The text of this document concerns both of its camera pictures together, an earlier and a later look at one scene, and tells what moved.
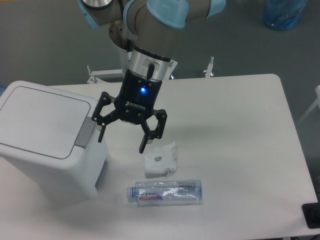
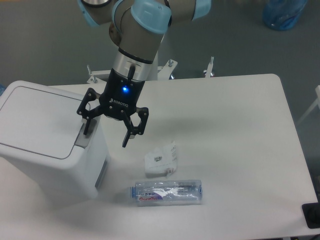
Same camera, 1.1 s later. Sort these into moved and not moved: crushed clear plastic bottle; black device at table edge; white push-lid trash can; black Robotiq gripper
Moved: black Robotiq gripper
Not moved: black device at table edge; white push-lid trash can; crushed clear plastic bottle
